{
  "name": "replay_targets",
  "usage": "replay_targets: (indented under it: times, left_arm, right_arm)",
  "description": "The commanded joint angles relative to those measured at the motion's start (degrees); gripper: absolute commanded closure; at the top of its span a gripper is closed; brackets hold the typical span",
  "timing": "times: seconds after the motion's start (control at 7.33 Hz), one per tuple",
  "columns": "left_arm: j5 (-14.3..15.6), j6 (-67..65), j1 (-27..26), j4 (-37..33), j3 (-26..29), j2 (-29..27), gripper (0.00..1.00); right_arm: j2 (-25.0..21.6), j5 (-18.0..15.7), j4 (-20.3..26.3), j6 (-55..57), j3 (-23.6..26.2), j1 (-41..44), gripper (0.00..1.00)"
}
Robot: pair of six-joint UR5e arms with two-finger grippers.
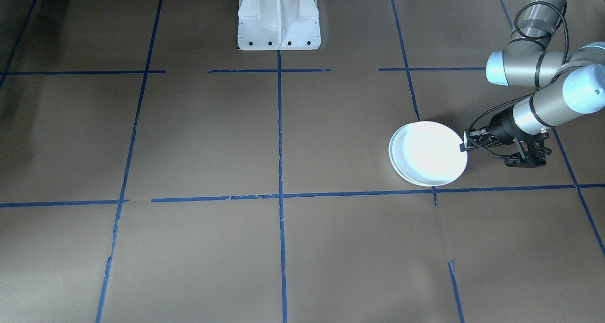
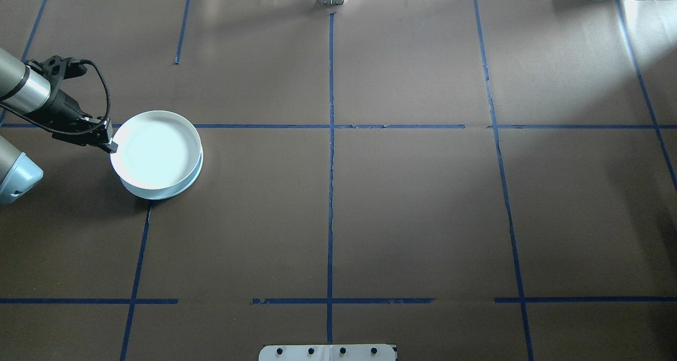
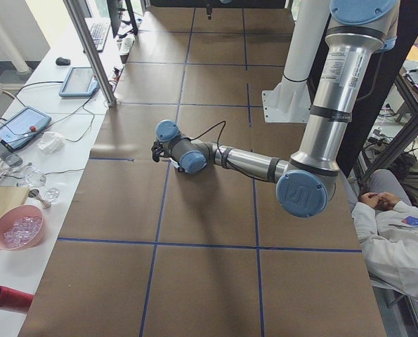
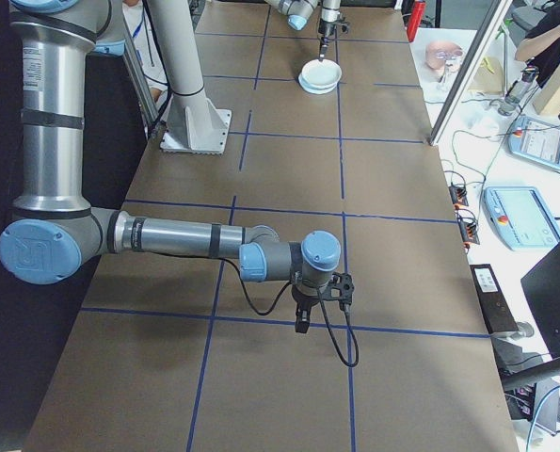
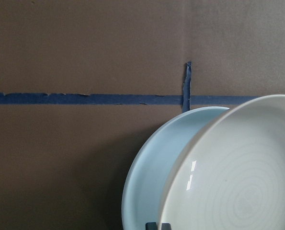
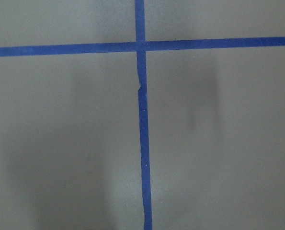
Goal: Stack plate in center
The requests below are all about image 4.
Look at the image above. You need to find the light blue ceramic plate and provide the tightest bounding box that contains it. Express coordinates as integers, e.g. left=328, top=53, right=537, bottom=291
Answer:
left=299, top=59, right=344, bottom=90

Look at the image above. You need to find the white ceramic plate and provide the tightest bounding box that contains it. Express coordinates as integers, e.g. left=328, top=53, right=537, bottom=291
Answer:
left=301, top=82, right=341, bottom=98

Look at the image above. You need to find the red cylinder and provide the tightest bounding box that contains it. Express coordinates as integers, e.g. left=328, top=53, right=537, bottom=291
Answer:
left=409, top=0, right=427, bottom=44

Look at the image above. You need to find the pink head model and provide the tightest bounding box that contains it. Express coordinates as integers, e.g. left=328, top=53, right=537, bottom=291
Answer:
left=424, top=39, right=465, bottom=77

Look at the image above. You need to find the black orange connector block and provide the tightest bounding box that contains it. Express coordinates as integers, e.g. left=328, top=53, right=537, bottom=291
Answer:
left=456, top=217, right=482, bottom=247
left=447, top=182, right=470, bottom=209

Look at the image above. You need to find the person in white shirt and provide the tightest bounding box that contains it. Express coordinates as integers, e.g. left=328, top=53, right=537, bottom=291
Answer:
left=120, top=0, right=171, bottom=104

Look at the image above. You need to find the long black box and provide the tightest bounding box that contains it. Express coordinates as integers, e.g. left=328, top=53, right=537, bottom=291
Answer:
left=469, top=263, right=520, bottom=336

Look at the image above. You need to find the clear drinking bottle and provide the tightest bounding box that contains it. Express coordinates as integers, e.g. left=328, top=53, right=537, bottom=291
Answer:
left=497, top=67, right=540, bottom=118

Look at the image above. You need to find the white side table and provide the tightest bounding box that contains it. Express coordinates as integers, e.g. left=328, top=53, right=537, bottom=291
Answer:
left=407, top=26, right=560, bottom=452

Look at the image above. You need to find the person in dark shirt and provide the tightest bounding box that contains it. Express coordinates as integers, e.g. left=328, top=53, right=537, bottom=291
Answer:
left=514, top=0, right=560, bottom=138

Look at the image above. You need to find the blue grey teach pendant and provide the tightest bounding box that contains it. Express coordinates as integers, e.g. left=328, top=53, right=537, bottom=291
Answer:
left=483, top=185, right=560, bottom=252
left=506, top=114, right=560, bottom=171

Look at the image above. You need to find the light wooden board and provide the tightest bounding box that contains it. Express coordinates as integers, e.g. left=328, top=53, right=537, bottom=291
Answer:
left=532, top=45, right=560, bottom=118

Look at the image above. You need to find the black monitor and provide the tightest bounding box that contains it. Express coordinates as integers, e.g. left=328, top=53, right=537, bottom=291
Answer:
left=520, top=224, right=560, bottom=360

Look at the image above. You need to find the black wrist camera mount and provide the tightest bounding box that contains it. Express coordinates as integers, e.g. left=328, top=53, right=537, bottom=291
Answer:
left=327, top=271, right=357, bottom=313

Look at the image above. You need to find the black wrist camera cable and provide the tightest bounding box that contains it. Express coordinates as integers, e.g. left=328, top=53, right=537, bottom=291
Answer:
left=218, top=257, right=360, bottom=369

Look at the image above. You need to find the white square base plate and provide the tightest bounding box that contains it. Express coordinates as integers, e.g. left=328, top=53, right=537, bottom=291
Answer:
left=160, top=106, right=232, bottom=156

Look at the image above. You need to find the aluminium corner post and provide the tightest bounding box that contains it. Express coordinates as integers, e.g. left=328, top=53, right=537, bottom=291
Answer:
left=428, top=0, right=515, bottom=148

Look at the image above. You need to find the aluminium frame bar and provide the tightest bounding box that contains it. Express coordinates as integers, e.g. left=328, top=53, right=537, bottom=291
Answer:
left=120, top=40, right=162, bottom=131

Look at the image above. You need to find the light blue cable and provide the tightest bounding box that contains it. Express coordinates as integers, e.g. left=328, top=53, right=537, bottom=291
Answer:
left=527, top=384, right=560, bottom=452

